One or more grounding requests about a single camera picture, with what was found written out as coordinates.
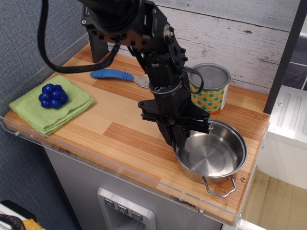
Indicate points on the blue handled metal spoon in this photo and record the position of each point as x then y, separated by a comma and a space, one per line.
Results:
117, 74

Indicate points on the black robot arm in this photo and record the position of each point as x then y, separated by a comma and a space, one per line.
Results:
144, 29

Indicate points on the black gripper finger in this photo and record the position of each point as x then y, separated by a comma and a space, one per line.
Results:
166, 131
178, 135

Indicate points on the green folded cloth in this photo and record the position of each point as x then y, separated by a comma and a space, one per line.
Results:
47, 120

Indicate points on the dark right shelf post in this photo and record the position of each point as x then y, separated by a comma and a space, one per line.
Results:
287, 54

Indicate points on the silver steel pot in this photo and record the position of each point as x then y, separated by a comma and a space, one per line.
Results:
213, 158

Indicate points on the dotted can with grey lid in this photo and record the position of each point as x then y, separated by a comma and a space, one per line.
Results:
210, 92

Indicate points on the clear acrylic table guard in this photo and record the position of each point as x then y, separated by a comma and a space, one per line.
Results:
135, 150

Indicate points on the white toy sink unit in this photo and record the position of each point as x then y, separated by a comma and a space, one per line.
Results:
283, 154

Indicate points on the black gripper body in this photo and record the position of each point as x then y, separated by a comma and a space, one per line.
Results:
174, 105

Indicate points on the dark shelf post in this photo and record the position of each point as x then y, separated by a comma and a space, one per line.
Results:
287, 54
99, 48

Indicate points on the grey toy fridge cabinet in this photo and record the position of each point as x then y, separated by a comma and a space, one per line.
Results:
80, 182

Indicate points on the silver dispenser panel with buttons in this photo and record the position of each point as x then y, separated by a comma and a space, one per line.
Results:
122, 214

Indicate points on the yellow object at corner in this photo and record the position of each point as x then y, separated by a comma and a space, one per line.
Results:
30, 224

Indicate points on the dark left shelf post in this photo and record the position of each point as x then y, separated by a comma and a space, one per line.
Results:
99, 48

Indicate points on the blue bumpy ball toy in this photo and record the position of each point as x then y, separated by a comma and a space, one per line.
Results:
53, 96

